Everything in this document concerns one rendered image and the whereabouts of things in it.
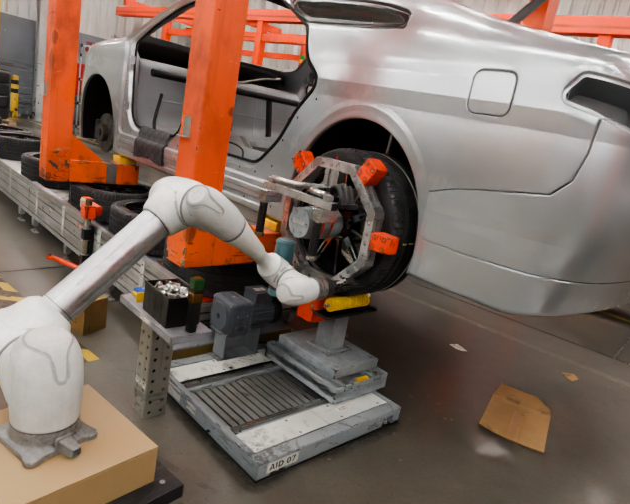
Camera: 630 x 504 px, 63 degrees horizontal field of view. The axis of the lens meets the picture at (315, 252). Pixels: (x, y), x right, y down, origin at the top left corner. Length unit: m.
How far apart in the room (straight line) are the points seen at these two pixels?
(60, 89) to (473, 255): 3.06
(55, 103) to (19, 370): 2.93
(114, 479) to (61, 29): 3.22
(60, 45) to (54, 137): 0.61
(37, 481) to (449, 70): 1.79
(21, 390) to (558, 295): 1.60
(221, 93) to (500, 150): 1.17
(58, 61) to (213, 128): 1.94
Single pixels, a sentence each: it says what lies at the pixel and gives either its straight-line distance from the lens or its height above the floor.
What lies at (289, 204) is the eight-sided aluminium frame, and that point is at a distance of 2.42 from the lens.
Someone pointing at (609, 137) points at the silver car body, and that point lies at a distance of 1.86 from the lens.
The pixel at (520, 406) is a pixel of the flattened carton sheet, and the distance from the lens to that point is 3.09.
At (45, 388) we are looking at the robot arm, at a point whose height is 0.58.
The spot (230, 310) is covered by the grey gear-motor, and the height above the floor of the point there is 0.37.
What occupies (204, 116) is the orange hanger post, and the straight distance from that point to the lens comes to 2.31.
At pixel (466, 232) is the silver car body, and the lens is 1.97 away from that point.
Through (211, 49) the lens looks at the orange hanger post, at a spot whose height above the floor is 1.47.
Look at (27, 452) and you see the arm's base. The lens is 1.43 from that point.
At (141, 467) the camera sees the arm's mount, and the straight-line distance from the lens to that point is 1.46.
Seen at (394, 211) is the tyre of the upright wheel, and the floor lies 0.98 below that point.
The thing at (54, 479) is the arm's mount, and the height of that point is 0.40.
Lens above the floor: 1.26
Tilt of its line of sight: 14 degrees down
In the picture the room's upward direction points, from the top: 11 degrees clockwise
